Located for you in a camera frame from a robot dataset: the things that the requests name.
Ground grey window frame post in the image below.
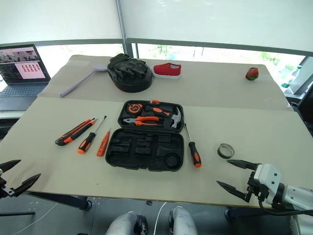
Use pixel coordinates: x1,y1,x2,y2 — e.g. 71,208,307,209
114,0,137,59

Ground silver left robot leg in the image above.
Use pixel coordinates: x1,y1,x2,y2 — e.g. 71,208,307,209
105,211,149,235

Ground orange voltage tester pen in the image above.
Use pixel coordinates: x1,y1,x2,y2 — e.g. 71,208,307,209
96,129,112,157

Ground black tool case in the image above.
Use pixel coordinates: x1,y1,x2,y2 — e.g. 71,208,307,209
105,99,185,172

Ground white roller blind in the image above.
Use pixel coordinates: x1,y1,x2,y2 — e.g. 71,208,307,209
0,0,123,47
119,0,313,53

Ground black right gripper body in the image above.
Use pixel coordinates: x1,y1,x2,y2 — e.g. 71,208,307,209
246,170,269,202

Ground dark table frame leg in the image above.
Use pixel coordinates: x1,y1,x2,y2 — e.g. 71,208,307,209
28,191,92,211
224,207,313,219

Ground purple fly swatter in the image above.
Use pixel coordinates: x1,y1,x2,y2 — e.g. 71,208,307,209
60,63,109,98

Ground red canvas shoe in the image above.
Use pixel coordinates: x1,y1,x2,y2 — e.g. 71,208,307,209
153,62,182,79

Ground orange handled pliers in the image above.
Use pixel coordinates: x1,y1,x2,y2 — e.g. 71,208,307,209
123,116,161,127

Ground black office chair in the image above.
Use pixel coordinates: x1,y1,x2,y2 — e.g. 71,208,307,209
290,84,313,138

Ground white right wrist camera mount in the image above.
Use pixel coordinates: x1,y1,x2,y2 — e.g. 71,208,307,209
253,163,282,205

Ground black boxing focus mitt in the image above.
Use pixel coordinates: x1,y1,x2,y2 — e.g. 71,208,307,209
107,53,154,93

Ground orange black utility knife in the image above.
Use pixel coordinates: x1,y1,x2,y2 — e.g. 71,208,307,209
55,118,96,147

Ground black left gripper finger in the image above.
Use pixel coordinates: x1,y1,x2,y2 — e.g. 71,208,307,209
0,159,22,173
9,173,42,197

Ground silver right robot leg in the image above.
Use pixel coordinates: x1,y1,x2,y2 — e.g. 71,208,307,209
168,206,198,235

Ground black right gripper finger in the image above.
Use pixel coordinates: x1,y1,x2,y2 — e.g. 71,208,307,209
226,159,259,171
216,180,252,203

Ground dark grey laptop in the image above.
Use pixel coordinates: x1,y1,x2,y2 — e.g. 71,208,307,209
0,44,51,112

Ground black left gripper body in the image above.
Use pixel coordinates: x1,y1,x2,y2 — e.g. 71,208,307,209
0,172,11,199

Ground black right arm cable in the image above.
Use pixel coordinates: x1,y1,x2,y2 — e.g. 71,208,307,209
258,198,313,217

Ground silver robot leg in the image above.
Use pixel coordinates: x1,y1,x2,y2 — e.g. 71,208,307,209
168,206,198,235
105,211,149,235

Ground clear bottle with green label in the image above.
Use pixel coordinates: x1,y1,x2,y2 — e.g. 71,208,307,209
281,65,303,89

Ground steel claw hammer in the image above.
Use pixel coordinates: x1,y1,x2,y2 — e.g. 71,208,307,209
144,105,183,130

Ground orange black handled screwdriver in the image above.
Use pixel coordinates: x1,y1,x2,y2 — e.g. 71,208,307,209
184,122,202,168
77,115,108,155

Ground white floor cable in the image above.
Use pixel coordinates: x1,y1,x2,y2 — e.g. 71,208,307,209
154,202,168,235

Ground red green strawberry toy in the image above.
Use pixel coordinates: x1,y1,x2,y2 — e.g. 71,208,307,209
245,67,259,81

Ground orange black tape measure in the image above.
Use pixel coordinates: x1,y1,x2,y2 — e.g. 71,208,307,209
127,103,144,115

